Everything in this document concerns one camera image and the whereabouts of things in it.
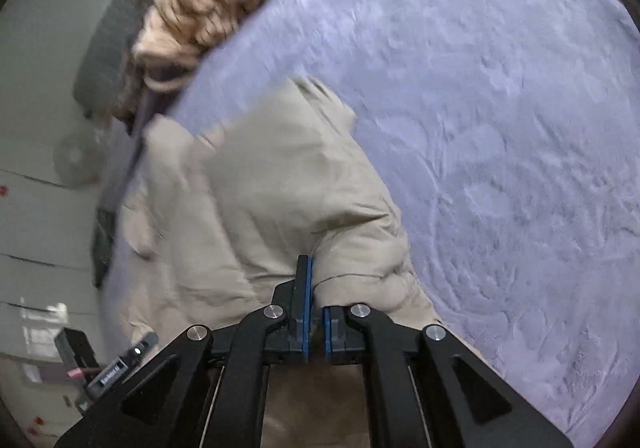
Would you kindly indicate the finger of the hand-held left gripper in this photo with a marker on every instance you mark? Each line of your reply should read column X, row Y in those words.
column 120, row 369

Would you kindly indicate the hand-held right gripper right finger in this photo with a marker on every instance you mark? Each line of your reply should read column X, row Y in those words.
column 328, row 334

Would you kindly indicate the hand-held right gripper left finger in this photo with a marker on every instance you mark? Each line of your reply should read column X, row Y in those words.
column 306, row 298

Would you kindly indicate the beige puffer jacket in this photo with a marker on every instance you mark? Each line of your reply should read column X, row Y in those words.
column 275, row 188

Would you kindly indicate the clear round plastic object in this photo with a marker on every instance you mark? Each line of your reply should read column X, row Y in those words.
column 75, row 158

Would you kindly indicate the purple fleece blanket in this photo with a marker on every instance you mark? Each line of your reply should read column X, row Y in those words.
column 500, row 128

